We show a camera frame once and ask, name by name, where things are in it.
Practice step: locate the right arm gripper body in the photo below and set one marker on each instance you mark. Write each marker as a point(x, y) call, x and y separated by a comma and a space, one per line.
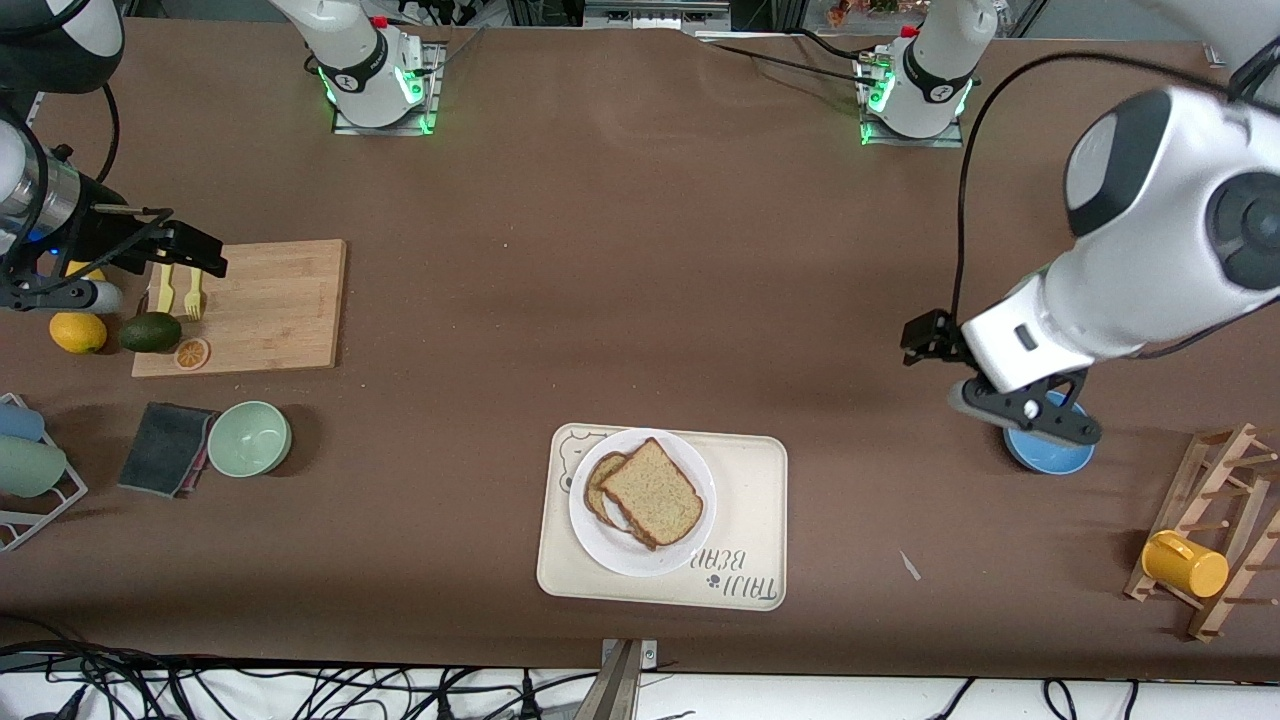
point(103, 232)

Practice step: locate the plain brown bread slice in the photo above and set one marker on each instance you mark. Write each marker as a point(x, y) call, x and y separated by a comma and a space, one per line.
point(655, 492)

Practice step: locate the white round plate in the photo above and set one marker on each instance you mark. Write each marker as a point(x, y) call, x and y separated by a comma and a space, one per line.
point(600, 545)

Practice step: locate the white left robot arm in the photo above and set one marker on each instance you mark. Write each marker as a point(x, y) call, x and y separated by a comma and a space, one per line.
point(1160, 230)

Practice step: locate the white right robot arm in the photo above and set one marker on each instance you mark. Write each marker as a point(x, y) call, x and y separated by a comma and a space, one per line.
point(360, 80)

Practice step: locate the yellow plastic fork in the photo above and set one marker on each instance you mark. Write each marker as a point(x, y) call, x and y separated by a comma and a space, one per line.
point(194, 300)

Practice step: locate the yellow lemon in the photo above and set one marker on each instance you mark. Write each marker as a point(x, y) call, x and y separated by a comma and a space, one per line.
point(77, 333)
point(88, 272)

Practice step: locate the yellow plastic knife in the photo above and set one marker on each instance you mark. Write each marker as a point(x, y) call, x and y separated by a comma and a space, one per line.
point(163, 298)

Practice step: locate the dark green avocado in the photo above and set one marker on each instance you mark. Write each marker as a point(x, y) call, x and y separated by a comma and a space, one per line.
point(150, 332)

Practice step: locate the orange slice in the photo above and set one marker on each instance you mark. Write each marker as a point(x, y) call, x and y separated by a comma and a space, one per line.
point(192, 354)

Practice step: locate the wooden cutting board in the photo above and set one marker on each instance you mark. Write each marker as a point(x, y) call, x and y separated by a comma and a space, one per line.
point(270, 310)

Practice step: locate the blue bowl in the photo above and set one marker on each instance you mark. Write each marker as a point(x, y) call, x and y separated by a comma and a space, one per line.
point(1050, 460)

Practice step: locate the pale green bowl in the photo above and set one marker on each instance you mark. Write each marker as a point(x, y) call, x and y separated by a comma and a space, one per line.
point(250, 438)

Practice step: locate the dark grey sponge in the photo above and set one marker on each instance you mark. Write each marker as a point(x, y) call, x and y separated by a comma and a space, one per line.
point(165, 448)

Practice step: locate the pale blue cup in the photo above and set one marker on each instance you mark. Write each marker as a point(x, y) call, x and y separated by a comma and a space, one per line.
point(20, 422)

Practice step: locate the wooden peg drying rack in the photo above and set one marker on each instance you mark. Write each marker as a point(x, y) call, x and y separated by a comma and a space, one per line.
point(1222, 470)

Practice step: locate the cream bear print tray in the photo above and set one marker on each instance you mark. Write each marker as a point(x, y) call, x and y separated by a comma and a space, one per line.
point(745, 480)

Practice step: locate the pale green cup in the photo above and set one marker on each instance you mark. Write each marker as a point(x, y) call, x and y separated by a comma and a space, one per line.
point(30, 467)

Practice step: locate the yellow mug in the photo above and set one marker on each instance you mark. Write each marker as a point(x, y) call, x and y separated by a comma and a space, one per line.
point(1185, 565)

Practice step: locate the fried egg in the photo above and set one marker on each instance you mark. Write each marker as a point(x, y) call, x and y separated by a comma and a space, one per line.
point(622, 515)

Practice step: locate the bread slice under egg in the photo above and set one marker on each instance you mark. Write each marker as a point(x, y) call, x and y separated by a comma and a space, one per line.
point(597, 485)

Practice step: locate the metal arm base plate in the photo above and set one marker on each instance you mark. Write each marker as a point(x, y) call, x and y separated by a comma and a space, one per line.
point(433, 70)
point(915, 142)

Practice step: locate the aluminium frame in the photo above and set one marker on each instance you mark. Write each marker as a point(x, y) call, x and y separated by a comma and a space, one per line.
point(655, 15)

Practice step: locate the metal stand bracket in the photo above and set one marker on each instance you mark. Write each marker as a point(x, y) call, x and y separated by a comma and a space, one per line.
point(620, 685)

